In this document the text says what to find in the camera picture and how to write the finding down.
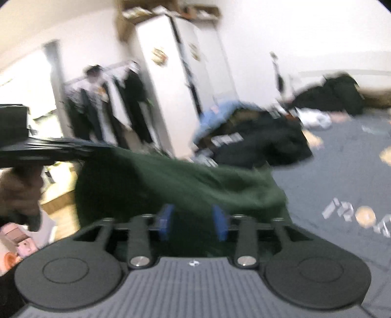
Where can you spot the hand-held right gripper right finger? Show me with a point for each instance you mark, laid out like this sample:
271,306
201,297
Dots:
220,223

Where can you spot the black puffer jacket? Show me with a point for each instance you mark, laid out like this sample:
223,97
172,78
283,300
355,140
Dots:
330,94

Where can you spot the cartoon animal sticker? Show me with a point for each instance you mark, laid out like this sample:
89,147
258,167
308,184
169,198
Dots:
159,55
194,52

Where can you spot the black hanging brush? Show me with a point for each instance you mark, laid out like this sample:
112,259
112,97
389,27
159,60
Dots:
277,73

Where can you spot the white headboard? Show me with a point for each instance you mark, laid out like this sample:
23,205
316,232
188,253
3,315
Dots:
345,75

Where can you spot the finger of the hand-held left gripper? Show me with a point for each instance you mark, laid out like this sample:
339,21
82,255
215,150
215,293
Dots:
79,149

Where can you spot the brown fur blanket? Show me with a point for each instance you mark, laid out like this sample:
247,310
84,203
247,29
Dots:
377,97

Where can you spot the person's left hand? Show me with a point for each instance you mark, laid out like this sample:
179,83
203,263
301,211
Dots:
18,192

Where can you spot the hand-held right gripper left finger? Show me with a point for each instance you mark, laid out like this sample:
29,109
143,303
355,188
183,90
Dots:
166,221

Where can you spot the dark green t-shirt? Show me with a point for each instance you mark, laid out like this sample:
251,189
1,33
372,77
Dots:
171,183

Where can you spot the pile of black clothes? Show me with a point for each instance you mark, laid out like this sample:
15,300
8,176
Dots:
262,137

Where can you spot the pink box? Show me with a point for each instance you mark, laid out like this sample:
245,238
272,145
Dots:
18,244

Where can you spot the white wardrobe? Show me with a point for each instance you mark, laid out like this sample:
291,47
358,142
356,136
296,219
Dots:
171,85

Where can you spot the light blue cloth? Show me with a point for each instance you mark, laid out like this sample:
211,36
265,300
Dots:
213,116

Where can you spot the dark hanging clothes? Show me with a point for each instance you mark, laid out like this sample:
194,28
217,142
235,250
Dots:
107,101

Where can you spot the white garment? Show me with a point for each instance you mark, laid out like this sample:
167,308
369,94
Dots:
314,119

